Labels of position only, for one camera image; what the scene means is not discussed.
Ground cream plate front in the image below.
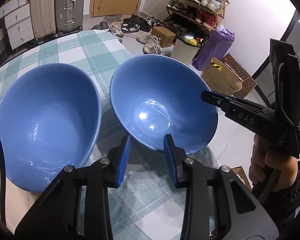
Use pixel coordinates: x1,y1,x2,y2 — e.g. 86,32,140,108
6,178,40,234

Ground blue bowl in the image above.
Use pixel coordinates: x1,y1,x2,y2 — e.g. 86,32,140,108
110,55,218,155
0,63,101,193

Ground person's right hand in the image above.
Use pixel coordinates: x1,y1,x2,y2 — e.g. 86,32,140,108
248,139,300,193

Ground cardboard box with cat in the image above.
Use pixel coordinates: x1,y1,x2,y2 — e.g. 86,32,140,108
201,57,242,96

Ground purple rolled mat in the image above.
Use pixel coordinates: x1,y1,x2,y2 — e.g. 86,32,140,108
191,25,235,72

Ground white trash bin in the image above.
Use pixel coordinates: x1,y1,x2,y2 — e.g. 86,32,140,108
171,38,199,65

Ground teal checked tablecloth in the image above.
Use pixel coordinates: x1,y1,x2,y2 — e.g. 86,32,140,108
0,30,186,239

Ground small brown cardboard box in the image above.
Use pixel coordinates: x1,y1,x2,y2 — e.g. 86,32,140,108
151,27,175,48

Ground wooden shoe rack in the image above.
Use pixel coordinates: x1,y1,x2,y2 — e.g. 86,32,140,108
166,0,230,33

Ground grey slippers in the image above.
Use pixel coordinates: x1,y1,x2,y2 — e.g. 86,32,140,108
91,21,110,31

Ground silver suitcase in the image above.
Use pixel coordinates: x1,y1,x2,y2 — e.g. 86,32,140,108
55,0,84,37

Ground beige suitcase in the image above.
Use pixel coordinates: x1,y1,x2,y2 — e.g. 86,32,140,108
29,0,56,40

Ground white drawer desk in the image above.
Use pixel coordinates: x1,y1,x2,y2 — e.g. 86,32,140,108
0,0,34,50

